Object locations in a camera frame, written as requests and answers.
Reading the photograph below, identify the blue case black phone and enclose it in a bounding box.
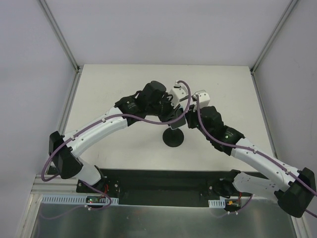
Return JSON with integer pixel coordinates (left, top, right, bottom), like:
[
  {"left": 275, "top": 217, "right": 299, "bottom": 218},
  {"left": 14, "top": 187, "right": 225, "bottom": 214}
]
[{"left": 169, "top": 106, "right": 186, "bottom": 129}]

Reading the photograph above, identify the black phone stand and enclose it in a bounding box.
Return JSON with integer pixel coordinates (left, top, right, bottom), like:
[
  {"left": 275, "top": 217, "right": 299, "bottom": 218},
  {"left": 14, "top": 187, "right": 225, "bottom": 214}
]
[{"left": 162, "top": 128, "right": 184, "bottom": 147}]

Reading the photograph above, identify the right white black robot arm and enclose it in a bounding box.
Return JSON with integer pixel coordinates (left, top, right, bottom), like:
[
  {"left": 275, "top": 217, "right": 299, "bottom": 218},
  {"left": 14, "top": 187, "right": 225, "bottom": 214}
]
[{"left": 186, "top": 105, "right": 317, "bottom": 218}]

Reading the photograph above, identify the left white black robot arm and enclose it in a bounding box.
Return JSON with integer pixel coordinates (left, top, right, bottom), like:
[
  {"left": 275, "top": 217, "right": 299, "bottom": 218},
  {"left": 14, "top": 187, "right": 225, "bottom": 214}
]
[{"left": 49, "top": 81, "right": 190, "bottom": 193}]

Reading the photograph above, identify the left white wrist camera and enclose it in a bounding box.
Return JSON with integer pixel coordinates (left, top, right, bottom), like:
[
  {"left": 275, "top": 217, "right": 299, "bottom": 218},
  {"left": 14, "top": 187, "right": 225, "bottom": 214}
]
[{"left": 169, "top": 83, "right": 188, "bottom": 108}]

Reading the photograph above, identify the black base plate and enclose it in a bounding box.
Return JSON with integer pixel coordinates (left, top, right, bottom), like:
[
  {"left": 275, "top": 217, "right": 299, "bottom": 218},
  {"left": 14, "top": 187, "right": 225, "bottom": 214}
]
[{"left": 75, "top": 168, "right": 253, "bottom": 206}]

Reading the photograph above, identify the right white cable duct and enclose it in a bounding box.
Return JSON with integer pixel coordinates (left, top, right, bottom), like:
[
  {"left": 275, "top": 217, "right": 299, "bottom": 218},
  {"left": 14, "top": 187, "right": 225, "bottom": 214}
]
[{"left": 208, "top": 199, "right": 226, "bottom": 209}]

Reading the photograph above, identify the white cable duct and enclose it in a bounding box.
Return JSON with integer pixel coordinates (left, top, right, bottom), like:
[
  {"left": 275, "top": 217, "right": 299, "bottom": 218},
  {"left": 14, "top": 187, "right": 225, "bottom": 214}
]
[
  {"left": 42, "top": 195, "right": 119, "bottom": 205},
  {"left": 208, "top": 199, "right": 226, "bottom": 209}
]

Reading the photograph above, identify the right aluminium frame post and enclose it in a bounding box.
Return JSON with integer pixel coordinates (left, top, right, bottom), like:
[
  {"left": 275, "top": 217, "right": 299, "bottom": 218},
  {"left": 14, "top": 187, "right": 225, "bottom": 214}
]
[{"left": 250, "top": 0, "right": 300, "bottom": 75}]

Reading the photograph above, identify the aluminium frame post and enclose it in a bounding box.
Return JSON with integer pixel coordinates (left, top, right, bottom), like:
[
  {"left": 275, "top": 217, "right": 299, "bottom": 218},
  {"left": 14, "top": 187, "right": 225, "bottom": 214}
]
[
  {"left": 250, "top": 0, "right": 300, "bottom": 75},
  {"left": 37, "top": 0, "right": 81, "bottom": 72}
]

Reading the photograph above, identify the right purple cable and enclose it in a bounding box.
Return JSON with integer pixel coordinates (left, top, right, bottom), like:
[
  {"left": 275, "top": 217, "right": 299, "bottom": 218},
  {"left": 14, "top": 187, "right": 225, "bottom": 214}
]
[{"left": 194, "top": 93, "right": 317, "bottom": 216}]

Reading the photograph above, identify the aluminium rail left side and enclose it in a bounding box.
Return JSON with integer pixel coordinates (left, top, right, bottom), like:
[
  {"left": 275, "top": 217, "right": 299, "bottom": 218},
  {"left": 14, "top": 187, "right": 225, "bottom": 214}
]
[{"left": 31, "top": 175, "right": 78, "bottom": 193}]

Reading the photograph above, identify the left aluminium frame post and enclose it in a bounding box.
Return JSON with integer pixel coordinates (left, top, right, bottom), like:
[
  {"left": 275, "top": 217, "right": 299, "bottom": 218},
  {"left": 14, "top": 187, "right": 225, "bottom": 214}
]
[{"left": 37, "top": 0, "right": 81, "bottom": 72}]

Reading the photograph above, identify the left white cable duct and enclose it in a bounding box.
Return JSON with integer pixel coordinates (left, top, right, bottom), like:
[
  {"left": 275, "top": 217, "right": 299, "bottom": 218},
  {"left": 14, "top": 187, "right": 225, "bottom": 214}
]
[{"left": 42, "top": 195, "right": 119, "bottom": 205}]

